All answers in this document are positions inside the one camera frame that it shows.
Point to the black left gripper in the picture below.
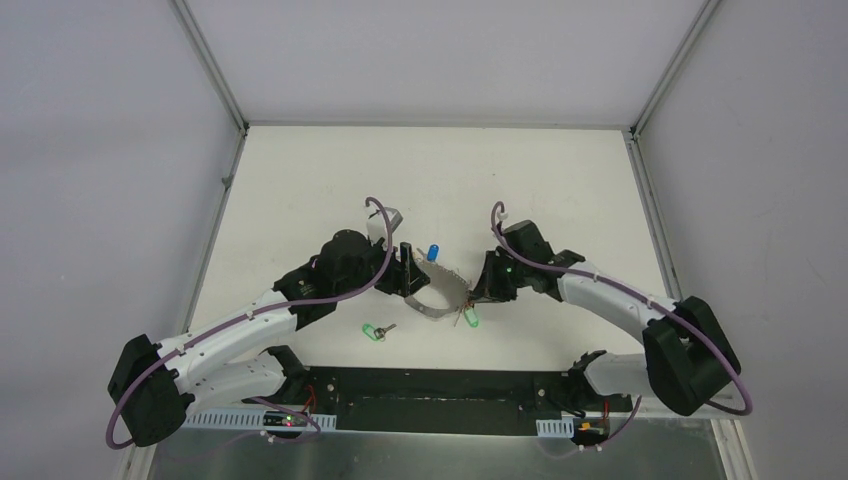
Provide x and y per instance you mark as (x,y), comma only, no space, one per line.
(404,266)

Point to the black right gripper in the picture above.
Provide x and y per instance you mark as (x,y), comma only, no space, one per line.
(488,290)

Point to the large green tag key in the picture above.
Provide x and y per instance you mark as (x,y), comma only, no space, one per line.
(471,318)

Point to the large blue tag keys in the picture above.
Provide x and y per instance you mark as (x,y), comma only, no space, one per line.
(432,253)

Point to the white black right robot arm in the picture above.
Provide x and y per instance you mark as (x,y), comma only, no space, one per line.
(687,360)

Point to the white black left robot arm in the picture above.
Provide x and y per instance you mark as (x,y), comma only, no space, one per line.
(155,386)

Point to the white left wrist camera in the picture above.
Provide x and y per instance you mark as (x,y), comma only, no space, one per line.
(380,222)

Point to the black robot base mount plate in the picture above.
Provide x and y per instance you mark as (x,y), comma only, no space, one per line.
(465,402)

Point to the white slotted cable duct right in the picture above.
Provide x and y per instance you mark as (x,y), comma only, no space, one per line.
(555,428)

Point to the white slotted cable duct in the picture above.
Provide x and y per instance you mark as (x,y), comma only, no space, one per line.
(555,428)
(246,419)

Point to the aluminium frame rail right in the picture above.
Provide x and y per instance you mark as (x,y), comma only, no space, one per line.
(645,169)

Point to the aluminium frame rail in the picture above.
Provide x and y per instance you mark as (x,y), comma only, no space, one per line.
(223,148)
(645,169)

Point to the white slotted cable duct left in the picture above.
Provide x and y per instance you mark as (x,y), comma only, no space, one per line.
(246,419)

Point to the aluminium frame rail left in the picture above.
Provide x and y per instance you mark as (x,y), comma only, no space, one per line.
(223,148)

